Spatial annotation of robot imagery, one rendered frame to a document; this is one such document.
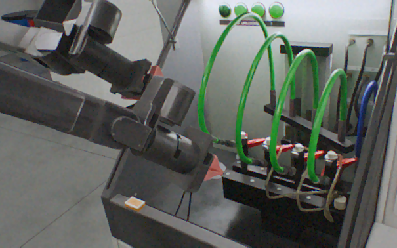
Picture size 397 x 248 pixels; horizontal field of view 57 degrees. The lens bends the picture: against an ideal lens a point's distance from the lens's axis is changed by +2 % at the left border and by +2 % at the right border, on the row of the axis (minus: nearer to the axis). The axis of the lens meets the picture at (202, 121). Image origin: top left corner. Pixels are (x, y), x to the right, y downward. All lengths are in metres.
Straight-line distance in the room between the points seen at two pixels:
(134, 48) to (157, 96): 3.42
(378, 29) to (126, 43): 3.09
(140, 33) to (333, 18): 3.05
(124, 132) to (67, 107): 0.08
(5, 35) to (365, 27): 0.85
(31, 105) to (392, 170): 0.72
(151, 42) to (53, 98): 3.62
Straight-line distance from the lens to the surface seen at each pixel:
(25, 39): 0.76
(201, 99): 0.79
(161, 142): 0.53
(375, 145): 0.85
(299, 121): 1.07
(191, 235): 0.93
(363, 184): 0.82
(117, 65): 0.67
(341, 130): 0.96
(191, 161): 0.58
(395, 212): 0.93
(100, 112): 0.48
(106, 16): 0.69
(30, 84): 0.46
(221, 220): 1.13
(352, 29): 1.09
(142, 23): 3.97
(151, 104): 0.52
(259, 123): 1.31
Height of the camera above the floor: 1.60
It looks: 27 degrees down
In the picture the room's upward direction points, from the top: 7 degrees counter-clockwise
